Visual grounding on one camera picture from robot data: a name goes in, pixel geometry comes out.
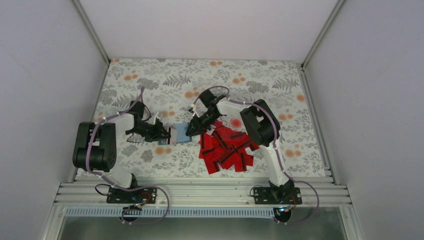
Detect floral patterned table mat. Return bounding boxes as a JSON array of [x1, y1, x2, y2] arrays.
[[94, 58, 326, 178]]

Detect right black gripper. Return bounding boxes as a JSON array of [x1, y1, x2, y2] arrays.
[[186, 110, 220, 137]]

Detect teal card holder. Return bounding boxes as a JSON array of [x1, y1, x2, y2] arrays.
[[158, 122, 192, 146]]

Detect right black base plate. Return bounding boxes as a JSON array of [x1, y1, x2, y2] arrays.
[[249, 186, 303, 205]]

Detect aluminium rail frame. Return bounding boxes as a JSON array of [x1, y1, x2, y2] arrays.
[[54, 176, 352, 207]]

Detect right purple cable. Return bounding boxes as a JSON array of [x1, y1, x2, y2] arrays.
[[192, 85, 321, 226]]

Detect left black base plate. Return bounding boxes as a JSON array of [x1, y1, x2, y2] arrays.
[[106, 187, 157, 205]]

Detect purple cable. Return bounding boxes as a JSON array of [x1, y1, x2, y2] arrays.
[[192, 85, 321, 226], [85, 86, 171, 226]]

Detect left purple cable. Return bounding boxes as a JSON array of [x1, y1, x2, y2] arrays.
[[85, 86, 171, 226]]

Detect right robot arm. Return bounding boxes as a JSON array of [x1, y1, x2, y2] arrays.
[[185, 89, 295, 204]]

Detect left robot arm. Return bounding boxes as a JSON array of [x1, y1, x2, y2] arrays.
[[72, 101, 171, 203]]

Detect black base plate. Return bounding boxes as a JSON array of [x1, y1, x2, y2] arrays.
[[106, 187, 157, 205], [249, 186, 303, 205]]

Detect pile of red cards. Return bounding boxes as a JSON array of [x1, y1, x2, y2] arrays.
[[198, 121, 259, 175]]

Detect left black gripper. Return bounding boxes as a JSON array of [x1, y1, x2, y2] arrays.
[[128, 120, 170, 142]]

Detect white card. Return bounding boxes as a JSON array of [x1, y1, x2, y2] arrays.
[[167, 126, 178, 146]]

